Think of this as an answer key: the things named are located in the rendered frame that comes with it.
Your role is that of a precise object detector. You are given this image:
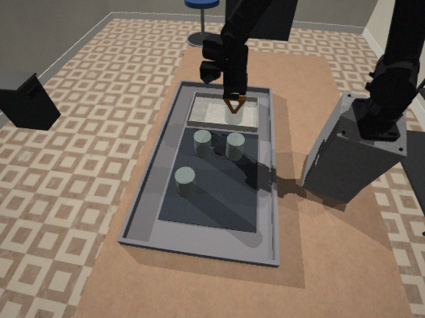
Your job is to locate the clear glass jar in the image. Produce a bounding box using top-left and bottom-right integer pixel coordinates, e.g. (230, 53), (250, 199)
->
(194, 130), (212, 158)
(225, 132), (245, 161)
(224, 101), (244, 125)
(175, 167), (196, 197)

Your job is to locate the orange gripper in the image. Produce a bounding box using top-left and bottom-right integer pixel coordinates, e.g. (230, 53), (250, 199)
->
(223, 66), (248, 114)

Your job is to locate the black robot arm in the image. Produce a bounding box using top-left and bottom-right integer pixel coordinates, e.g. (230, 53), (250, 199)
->
(200, 0), (425, 141)

